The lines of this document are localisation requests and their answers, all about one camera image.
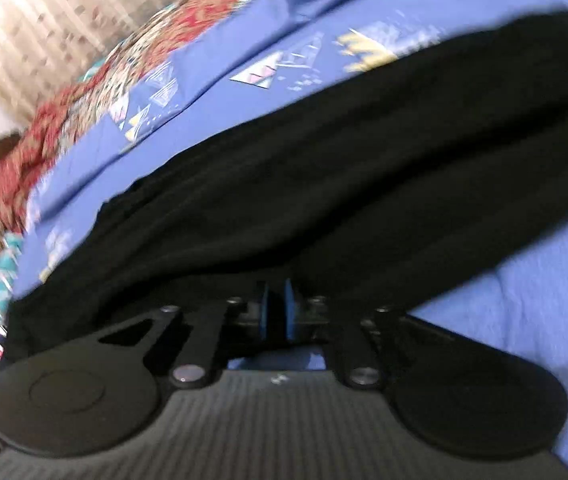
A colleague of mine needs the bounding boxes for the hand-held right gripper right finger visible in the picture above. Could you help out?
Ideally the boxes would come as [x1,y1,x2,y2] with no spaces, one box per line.
[284,277,415,390]

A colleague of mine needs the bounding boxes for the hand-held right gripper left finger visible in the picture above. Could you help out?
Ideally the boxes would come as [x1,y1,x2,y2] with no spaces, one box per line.
[96,280,271,390]

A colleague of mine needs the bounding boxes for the black pants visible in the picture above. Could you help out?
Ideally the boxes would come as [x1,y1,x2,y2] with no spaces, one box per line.
[1,10,568,366]

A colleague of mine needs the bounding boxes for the blue printed bedsheet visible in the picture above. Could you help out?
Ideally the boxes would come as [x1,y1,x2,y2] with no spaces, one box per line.
[11,0,568,476]

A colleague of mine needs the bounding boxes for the red floral blanket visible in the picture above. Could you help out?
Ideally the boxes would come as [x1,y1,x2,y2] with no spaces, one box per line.
[0,0,289,261]

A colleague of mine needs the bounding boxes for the beige leaf-print curtain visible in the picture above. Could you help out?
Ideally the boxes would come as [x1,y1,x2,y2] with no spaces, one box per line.
[0,0,245,121]

